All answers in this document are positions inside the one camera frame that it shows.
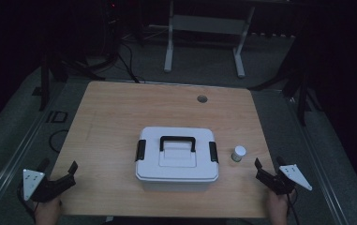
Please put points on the small white bottle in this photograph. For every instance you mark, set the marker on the small white bottle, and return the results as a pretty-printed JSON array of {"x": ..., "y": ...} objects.
[{"x": 238, "y": 152}]

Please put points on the black tripod stand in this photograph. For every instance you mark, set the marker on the black tripod stand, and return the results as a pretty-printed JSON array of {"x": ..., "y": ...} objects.
[{"x": 302, "y": 93}]

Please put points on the person's right hand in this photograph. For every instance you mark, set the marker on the person's right hand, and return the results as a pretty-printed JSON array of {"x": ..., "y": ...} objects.
[{"x": 277, "y": 207}]

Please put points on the person's left hand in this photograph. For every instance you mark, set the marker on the person's left hand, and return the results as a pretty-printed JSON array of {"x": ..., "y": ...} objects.
[{"x": 47, "y": 212}]

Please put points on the metal floor rail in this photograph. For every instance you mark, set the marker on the metal floor rail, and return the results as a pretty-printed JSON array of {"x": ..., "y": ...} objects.
[
  {"x": 319, "y": 162},
  {"x": 17, "y": 156}
]

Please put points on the grey round table grommet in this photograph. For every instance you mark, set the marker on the grey round table grommet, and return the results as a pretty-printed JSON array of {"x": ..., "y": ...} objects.
[{"x": 202, "y": 99}]

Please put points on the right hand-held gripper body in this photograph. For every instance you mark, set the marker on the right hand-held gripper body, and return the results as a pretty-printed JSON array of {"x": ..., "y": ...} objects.
[{"x": 284, "y": 181}]

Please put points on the white metal stand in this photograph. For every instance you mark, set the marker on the white metal stand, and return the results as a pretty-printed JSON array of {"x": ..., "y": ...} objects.
[{"x": 209, "y": 25}]

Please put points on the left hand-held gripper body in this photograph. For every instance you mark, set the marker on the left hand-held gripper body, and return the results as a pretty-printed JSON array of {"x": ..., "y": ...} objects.
[{"x": 49, "y": 189}]

